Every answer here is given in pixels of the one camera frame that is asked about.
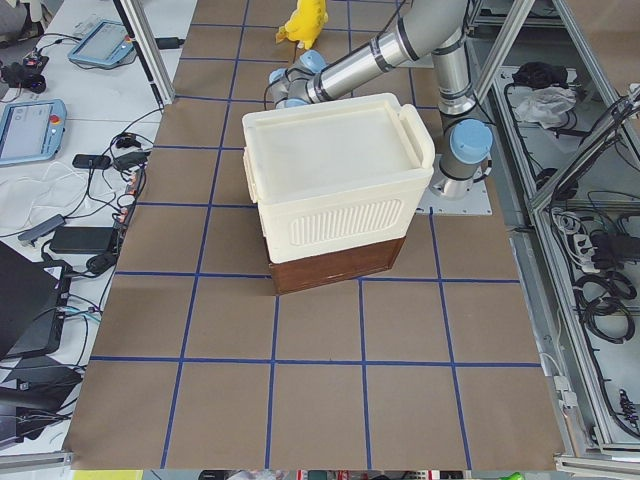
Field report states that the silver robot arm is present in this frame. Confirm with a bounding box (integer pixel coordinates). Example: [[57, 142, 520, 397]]
[[243, 1, 475, 204]]

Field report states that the dark wooden drawer cabinet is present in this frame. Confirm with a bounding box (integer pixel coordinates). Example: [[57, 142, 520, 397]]
[[269, 237, 405, 294]]

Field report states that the cream plastic storage box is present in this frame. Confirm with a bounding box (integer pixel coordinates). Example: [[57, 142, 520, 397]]
[[242, 93, 435, 264]]

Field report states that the yellow plush dinosaur toy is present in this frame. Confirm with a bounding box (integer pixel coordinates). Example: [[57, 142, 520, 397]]
[[275, 0, 329, 50]]

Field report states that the black power brick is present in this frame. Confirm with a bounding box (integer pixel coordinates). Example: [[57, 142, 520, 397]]
[[50, 226, 114, 254]]

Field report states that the crumpled white cloth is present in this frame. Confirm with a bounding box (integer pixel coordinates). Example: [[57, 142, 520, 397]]
[[514, 86, 576, 129]]

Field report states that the black cloth bundle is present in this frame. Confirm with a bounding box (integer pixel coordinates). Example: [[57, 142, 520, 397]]
[[512, 62, 568, 89]]

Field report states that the blue teach pendant upper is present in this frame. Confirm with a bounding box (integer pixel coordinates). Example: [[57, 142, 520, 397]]
[[67, 20, 134, 69]]

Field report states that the blue teach pendant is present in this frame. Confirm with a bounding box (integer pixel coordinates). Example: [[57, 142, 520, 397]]
[[1, 99, 67, 166], [67, 20, 134, 69]]

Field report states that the black laptop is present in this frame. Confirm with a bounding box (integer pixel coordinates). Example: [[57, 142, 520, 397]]
[[1, 244, 71, 359]]

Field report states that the blue teach pendant lower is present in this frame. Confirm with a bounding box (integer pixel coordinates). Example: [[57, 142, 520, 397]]
[[1, 99, 67, 166]]

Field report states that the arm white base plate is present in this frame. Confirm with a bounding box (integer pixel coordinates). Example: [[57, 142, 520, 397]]
[[416, 154, 493, 216]]

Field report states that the aluminium frame rack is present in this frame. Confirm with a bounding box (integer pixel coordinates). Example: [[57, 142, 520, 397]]
[[468, 1, 639, 479]]

